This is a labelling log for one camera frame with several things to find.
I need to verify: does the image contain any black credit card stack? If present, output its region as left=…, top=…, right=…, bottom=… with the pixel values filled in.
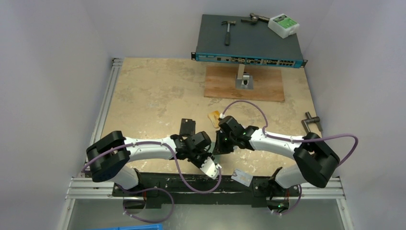
left=180, top=118, right=196, bottom=136

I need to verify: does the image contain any silver card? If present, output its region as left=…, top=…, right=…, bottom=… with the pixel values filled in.
left=231, top=169, right=253, bottom=187

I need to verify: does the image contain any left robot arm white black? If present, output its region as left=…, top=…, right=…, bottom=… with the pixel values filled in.
left=84, top=131, right=219, bottom=196

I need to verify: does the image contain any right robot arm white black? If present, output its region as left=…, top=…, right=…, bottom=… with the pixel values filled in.
left=213, top=116, right=340, bottom=195

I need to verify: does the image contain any gold credit card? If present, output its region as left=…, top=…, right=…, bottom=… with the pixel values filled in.
left=207, top=111, right=221, bottom=128

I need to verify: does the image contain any plywood board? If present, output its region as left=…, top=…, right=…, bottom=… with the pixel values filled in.
left=204, top=66, right=285, bottom=102

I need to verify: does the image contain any blue plastic bin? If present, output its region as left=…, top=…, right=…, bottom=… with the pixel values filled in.
left=91, top=224, right=163, bottom=230

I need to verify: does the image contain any small claw hammer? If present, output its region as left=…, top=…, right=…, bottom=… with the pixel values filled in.
left=221, top=21, right=236, bottom=46

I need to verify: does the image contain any dark hammer tool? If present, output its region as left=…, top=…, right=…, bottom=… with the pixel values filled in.
left=240, top=13, right=270, bottom=24

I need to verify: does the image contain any white green box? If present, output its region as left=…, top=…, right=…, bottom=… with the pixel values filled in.
left=268, top=14, right=300, bottom=39

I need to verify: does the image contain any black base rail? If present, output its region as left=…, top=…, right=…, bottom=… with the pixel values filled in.
left=113, top=172, right=300, bottom=209

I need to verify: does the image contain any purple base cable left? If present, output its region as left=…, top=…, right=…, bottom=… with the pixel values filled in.
left=122, top=185, right=176, bottom=223

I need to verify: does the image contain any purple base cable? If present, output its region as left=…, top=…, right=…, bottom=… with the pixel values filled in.
left=270, top=187, right=304, bottom=217
left=122, top=185, right=176, bottom=223

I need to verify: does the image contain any metal post stand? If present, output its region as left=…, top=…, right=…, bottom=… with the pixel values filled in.
left=235, top=64, right=253, bottom=90

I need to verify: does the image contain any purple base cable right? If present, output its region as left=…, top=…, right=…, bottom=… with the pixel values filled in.
left=270, top=187, right=304, bottom=217

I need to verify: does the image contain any network switch dark blue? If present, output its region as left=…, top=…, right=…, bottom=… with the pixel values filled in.
left=191, top=14, right=307, bottom=69

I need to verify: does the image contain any aluminium frame rail left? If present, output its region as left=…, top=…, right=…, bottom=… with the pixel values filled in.
left=83, top=57, right=123, bottom=171

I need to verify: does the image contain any aluminium frame rail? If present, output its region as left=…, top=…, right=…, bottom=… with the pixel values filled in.
left=83, top=57, right=123, bottom=171
left=65, top=178, right=345, bottom=199

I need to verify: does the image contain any aluminium frame rail front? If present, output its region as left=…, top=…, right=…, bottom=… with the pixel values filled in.
left=65, top=178, right=345, bottom=199

